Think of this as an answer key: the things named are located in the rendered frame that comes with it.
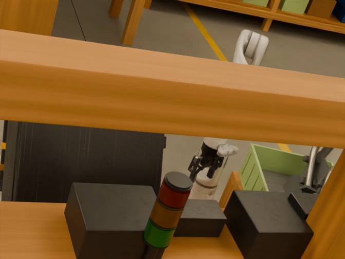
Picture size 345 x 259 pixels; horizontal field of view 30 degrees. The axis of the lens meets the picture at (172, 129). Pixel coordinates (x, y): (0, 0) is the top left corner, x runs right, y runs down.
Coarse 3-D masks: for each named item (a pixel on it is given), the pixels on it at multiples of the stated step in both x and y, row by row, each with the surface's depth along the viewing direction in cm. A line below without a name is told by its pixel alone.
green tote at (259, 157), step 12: (252, 144) 289; (252, 156) 285; (264, 156) 293; (276, 156) 293; (288, 156) 294; (300, 156) 294; (252, 168) 281; (264, 168) 297; (276, 168) 297; (288, 168) 298; (300, 168) 298; (252, 180) 278; (264, 180) 266
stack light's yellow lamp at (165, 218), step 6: (156, 198) 108; (156, 204) 107; (156, 210) 107; (162, 210) 106; (168, 210) 106; (174, 210) 106; (180, 210) 107; (150, 216) 109; (156, 216) 107; (162, 216) 107; (168, 216) 106; (174, 216) 107; (180, 216) 108; (156, 222) 108; (162, 222) 107; (168, 222) 107; (174, 222) 108; (162, 228) 108; (168, 228) 108; (174, 228) 109
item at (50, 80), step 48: (0, 48) 81; (48, 48) 85; (96, 48) 89; (0, 96) 81; (48, 96) 83; (96, 96) 86; (144, 96) 88; (192, 96) 91; (240, 96) 94; (288, 96) 97; (336, 96) 102; (336, 144) 106
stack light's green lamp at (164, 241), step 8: (152, 224) 109; (144, 232) 111; (152, 232) 109; (160, 232) 108; (168, 232) 108; (144, 240) 111; (152, 240) 109; (160, 240) 109; (168, 240) 110; (160, 248) 110
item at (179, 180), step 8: (168, 176) 105; (176, 176) 106; (184, 176) 107; (168, 184) 104; (176, 184) 104; (184, 184) 105; (192, 184) 106; (160, 192) 106; (168, 192) 104; (176, 192) 104; (184, 192) 105; (160, 200) 106; (168, 200) 105; (176, 200) 105; (184, 200) 106; (168, 208) 106; (176, 208) 106
